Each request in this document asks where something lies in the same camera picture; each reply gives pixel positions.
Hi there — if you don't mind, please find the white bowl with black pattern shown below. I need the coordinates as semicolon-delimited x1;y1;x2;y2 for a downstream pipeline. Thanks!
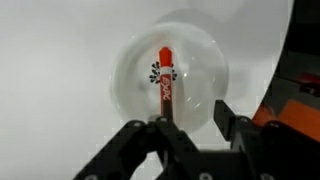
110;21;230;134

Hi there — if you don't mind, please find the orange armchair with open seat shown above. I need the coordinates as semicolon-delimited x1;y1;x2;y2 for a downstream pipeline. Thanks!
252;72;320;143

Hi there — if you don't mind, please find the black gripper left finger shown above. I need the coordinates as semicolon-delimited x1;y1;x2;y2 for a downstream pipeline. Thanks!
72;113;201;180

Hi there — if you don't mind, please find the red and black Expo marker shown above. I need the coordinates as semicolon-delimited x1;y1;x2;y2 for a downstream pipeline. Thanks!
156;45;176;122

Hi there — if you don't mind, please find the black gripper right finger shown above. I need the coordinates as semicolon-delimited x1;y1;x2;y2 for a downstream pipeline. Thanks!
213;99;320;180

